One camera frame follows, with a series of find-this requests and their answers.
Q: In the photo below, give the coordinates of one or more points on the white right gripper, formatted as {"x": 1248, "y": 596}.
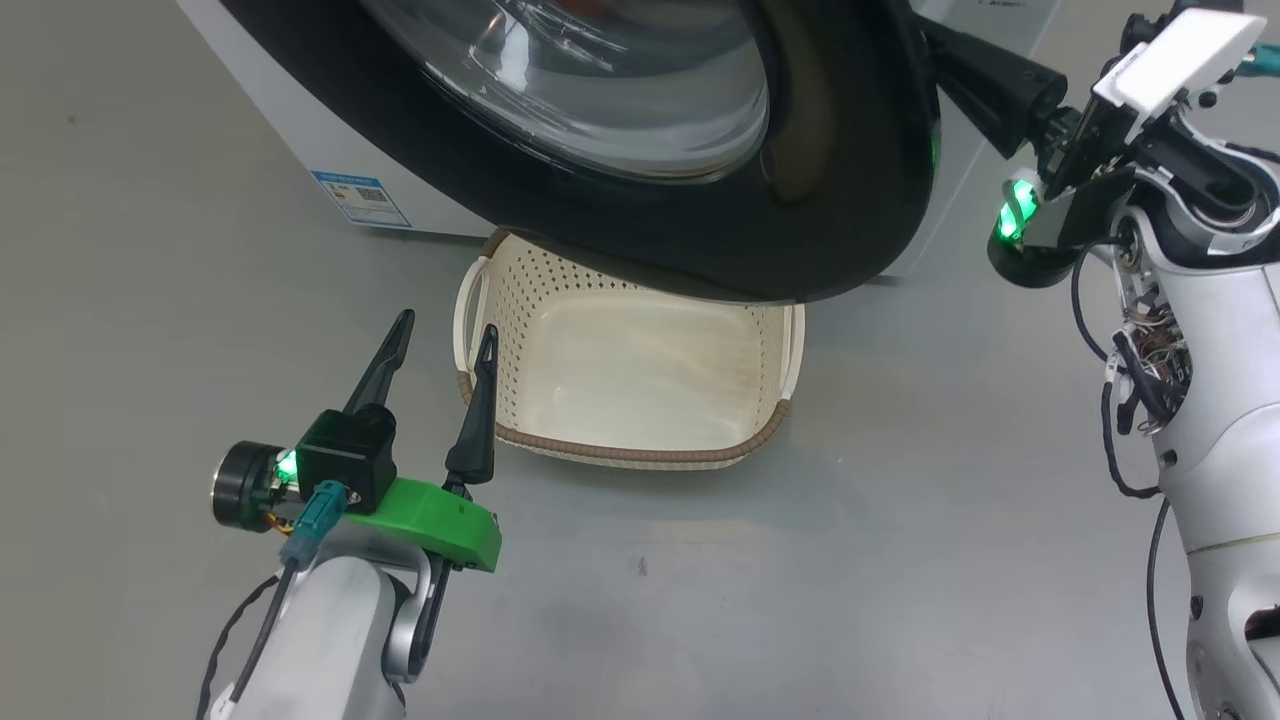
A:
{"x": 1180, "y": 60}

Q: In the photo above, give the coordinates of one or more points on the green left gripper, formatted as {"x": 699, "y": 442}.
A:
{"x": 440, "y": 520}

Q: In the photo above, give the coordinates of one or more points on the black glass washing machine door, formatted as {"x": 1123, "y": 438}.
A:
{"x": 700, "y": 240}

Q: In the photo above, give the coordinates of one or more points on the cream perforated laundry basket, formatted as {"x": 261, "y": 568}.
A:
{"x": 640, "y": 370}

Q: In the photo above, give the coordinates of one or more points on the white front-load washing machine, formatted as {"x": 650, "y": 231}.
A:
{"x": 400, "y": 170}

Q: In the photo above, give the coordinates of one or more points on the blue energy label sticker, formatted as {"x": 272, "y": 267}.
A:
{"x": 362, "y": 200}

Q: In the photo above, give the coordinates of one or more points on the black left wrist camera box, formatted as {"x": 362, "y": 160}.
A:
{"x": 345, "y": 455}

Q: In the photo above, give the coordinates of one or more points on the teal left camera connector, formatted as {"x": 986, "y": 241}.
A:
{"x": 315, "y": 515}

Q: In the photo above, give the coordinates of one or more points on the teal camera connector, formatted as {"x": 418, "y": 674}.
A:
{"x": 315, "y": 515}
{"x": 1262, "y": 66}

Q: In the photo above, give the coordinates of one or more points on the teal right camera connector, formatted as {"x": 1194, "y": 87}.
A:
{"x": 1262, "y": 66}

